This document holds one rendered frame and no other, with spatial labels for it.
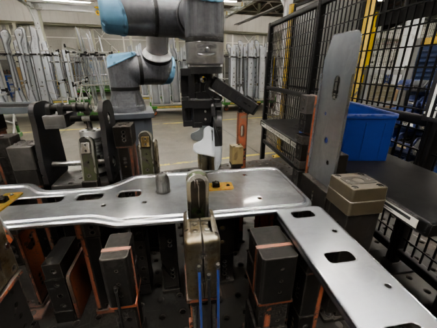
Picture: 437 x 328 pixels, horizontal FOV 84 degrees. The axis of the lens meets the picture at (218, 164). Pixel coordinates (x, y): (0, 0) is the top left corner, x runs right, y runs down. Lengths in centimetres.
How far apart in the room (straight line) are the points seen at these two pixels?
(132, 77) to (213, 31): 64
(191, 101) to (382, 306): 43
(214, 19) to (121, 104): 67
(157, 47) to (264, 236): 81
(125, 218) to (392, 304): 44
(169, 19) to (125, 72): 54
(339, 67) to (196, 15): 32
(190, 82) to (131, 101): 60
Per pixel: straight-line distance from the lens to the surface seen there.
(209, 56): 50
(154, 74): 110
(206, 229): 38
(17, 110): 93
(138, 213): 53
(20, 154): 83
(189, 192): 40
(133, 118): 106
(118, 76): 109
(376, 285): 42
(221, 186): 60
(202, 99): 51
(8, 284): 58
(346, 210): 55
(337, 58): 63
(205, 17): 50
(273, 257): 44
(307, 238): 46
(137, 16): 58
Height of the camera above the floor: 127
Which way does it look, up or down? 21 degrees down
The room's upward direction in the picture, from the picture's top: straight up
